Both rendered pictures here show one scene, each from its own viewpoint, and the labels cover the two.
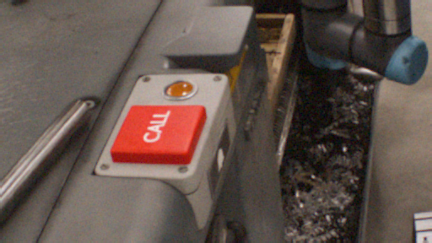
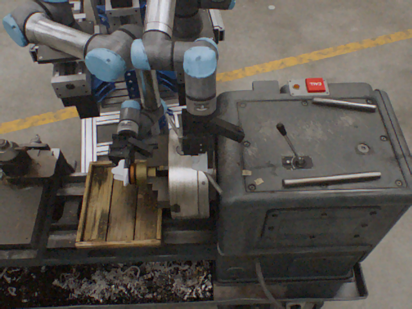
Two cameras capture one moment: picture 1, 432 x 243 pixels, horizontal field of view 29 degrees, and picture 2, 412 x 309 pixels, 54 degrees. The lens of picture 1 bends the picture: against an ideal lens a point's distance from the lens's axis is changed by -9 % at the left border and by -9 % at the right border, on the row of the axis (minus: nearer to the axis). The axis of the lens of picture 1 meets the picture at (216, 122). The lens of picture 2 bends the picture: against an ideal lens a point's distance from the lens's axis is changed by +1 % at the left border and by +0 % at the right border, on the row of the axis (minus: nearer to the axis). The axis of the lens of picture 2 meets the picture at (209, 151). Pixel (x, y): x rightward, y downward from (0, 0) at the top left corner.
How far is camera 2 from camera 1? 1.62 m
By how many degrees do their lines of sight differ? 73
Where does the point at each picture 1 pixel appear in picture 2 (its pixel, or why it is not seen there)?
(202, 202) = not seen: hidden behind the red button
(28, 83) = (298, 120)
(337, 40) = (149, 125)
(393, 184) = not seen: hidden behind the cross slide
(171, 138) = (318, 80)
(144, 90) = (297, 93)
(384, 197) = not seen: hidden behind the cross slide
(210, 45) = (275, 85)
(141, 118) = (313, 87)
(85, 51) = (280, 111)
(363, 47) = (155, 116)
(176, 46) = (276, 91)
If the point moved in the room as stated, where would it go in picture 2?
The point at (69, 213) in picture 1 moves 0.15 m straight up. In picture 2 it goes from (343, 95) to (356, 61)
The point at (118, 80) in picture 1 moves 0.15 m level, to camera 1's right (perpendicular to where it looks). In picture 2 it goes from (293, 99) to (275, 70)
